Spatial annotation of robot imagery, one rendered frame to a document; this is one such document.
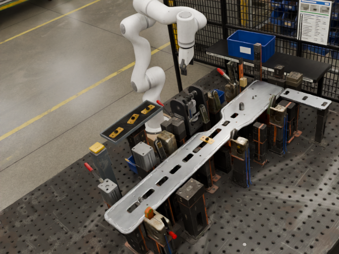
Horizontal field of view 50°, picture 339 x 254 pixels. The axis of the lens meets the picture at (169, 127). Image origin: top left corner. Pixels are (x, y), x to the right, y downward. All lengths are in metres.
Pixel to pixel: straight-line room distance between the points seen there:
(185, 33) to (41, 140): 2.79
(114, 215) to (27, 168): 2.26
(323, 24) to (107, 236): 1.84
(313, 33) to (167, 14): 1.11
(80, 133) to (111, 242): 2.17
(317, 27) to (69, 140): 2.69
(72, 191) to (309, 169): 1.47
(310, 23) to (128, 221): 1.69
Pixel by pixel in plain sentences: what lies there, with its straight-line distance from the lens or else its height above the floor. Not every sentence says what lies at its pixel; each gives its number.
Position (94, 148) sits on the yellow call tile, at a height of 1.16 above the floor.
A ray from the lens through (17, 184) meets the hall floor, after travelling 3.83.
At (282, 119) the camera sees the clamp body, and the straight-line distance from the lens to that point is 2.21.
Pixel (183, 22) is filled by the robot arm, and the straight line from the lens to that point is 1.73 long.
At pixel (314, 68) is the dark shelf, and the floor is 1.03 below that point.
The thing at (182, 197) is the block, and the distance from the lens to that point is 1.75.
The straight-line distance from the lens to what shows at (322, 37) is 2.60.
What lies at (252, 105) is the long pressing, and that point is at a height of 1.00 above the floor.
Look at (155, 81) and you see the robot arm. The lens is 2.32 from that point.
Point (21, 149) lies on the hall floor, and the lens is 4.24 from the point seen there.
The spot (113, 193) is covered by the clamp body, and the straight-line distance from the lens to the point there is 1.86.
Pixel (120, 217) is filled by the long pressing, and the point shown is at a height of 1.00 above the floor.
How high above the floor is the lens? 2.36
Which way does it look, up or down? 38 degrees down
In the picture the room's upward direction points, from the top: 12 degrees counter-clockwise
